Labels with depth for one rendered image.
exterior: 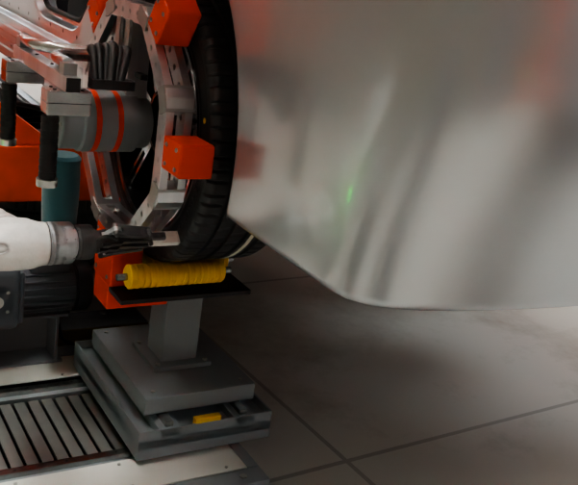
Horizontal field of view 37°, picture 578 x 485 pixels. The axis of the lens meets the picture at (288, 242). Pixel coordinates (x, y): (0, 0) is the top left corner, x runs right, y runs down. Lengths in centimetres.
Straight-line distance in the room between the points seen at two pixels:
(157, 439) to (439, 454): 85
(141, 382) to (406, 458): 78
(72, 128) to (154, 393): 66
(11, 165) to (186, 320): 65
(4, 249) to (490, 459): 149
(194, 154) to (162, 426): 71
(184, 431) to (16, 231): 67
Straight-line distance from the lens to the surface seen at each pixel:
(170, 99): 176
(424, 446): 255
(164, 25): 179
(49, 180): 181
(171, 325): 220
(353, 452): 244
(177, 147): 171
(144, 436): 208
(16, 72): 209
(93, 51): 179
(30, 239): 176
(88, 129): 193
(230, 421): 217
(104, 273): 211
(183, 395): 213
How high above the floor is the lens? 126
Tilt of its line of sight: 18 degrees down
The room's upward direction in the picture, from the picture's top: 9 degrees clockwise
